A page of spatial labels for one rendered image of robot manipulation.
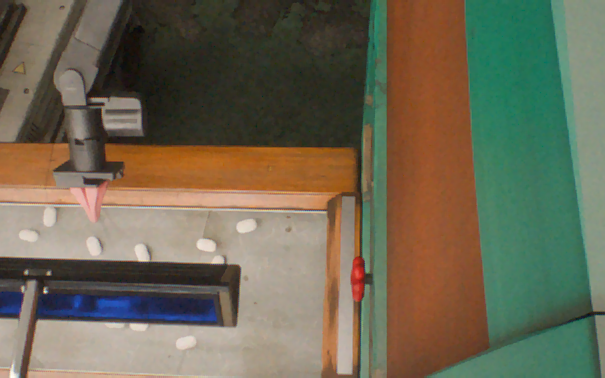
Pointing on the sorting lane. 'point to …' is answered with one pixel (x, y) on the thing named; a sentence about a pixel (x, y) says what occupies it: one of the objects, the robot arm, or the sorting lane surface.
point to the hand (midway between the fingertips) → (94, 216)
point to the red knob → (359, 278)
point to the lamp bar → (107, 291)
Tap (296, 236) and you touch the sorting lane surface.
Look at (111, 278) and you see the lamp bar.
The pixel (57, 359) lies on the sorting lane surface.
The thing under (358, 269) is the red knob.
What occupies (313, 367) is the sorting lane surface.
